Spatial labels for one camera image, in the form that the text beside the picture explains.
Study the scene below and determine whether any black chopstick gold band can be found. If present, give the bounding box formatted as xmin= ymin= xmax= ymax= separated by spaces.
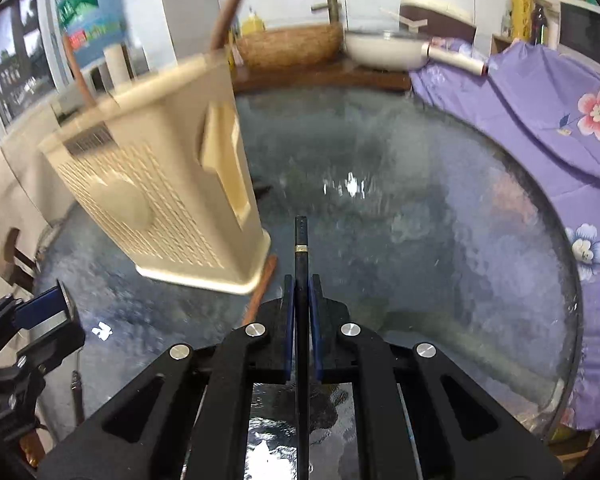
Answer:
xmin=294 ymin=216 xmax=311 ymax=480

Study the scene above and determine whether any cream plastic utensil holder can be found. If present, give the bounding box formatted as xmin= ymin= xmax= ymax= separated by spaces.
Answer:
xmin=40 ymin=52 xmax=271 ymax=295

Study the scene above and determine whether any brown chopstick under holder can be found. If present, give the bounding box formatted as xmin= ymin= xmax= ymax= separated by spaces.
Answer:
xmin=242 ymin=255 xmax=278 ymax=326

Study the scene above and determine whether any wooden chair with cushion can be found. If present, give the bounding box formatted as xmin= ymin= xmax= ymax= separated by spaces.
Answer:
xmin=0 ymin=228 xmax=36 ymax=294

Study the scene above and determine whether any beige cloth cover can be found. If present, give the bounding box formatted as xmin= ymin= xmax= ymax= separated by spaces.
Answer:
xmin=0 ymin=104 xmax=74 ymax=297

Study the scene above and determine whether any round glass table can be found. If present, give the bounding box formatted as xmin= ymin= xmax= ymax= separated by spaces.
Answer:
xmin=35 ymin=88 xmax=582 ymax=438

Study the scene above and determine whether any dark wooden side table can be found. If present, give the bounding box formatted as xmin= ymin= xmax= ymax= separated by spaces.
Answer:
xmin=232 ymin=58 xmax=412 ymax=93

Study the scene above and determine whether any woven basket sink bowl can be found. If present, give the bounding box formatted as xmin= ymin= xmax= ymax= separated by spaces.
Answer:
xmin=236 ymin=24 xmax=343 ymax=70

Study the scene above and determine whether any white pot with lid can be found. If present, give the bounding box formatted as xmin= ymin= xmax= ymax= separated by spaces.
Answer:
xmin=343 ymin=30 xmax=488 ymax=76

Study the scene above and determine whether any yellow soap bottle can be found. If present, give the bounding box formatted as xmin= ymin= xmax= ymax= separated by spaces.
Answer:
xmin=240 ymin=8 xmax=265 ymax=37

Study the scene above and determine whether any bronze faucet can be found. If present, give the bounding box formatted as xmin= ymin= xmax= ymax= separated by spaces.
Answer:
xmin=311 ymin=0 xmax=341 ymax=24

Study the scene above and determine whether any chopstick bundle in holder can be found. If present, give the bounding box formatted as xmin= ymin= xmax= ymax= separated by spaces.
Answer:
xmin=209 ymin=0 xmax=242 ymax=52

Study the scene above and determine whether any purple floral cloth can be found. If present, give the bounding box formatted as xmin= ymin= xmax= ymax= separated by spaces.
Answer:
xmin=410 ymin=42 xmax=600 ymax=430

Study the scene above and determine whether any dark glass bottle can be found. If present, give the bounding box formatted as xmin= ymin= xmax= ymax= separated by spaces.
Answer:
xmin=529 ymin=3 xmax=548 ymax=46

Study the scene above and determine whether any yellow roll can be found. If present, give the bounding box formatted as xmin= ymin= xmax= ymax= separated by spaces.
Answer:
xmin=510 ymin=0 xmax=532 ymax=41

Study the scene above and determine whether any window frame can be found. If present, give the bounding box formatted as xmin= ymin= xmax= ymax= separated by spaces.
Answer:
xmin=0 ymin=0 xmax=72 ymax=139

